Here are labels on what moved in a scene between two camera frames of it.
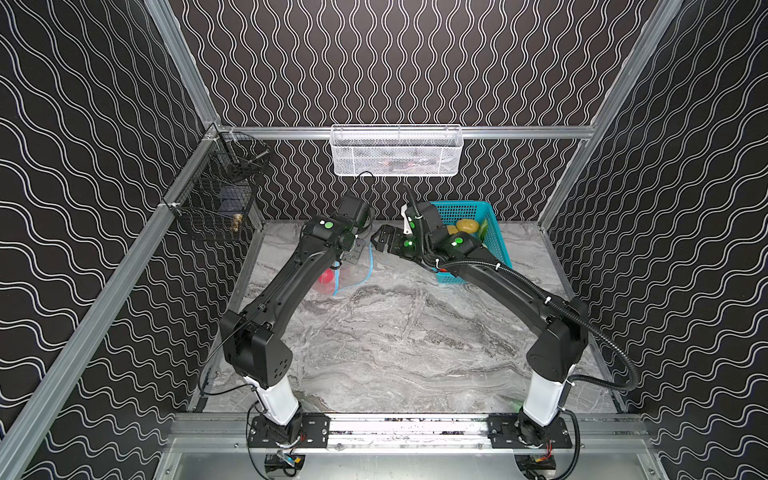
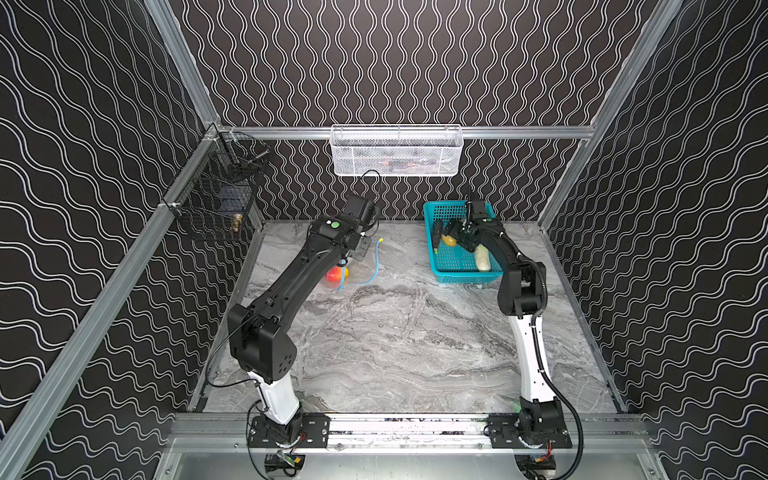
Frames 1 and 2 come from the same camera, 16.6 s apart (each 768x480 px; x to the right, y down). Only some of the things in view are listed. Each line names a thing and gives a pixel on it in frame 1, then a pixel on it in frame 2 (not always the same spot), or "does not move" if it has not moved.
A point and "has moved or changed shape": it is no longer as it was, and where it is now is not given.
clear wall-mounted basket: [397, 150] does not move
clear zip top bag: [351, 269] has moved or changed shape
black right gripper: [387, 238] → [455, 231]
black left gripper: [349, 241] does not move
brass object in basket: [237, 218] does not move
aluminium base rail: [364, 432] does not move
